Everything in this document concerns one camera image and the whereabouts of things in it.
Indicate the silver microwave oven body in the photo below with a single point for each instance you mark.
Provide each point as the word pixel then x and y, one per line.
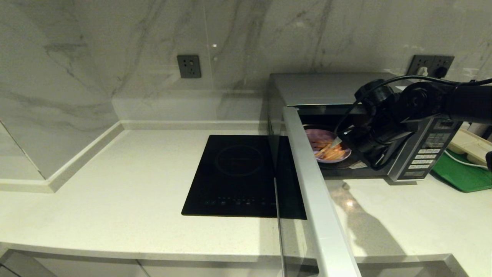
pixel 319 88

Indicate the beige power strip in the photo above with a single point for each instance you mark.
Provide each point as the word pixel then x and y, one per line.
pixel 469 144

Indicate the black induction cooktop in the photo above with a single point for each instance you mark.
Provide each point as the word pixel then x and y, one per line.
pixel 234 177

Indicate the grey single wall socket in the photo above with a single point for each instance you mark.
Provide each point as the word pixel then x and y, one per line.
pixel 189 66

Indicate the grey double wall socket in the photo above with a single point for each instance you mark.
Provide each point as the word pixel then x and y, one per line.
pixel 430 61

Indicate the white plug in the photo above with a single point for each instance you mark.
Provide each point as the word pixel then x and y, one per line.
pixel 423 71

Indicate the black glass microwave door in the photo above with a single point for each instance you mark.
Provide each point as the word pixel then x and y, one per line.
pixel 323 215

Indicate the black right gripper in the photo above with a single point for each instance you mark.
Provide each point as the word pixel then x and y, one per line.
pixel 374 142

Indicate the green plastic tray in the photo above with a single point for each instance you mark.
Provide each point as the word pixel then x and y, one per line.
pixel 461 177

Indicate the purple plate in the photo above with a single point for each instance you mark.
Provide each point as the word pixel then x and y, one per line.
pixel 319 136

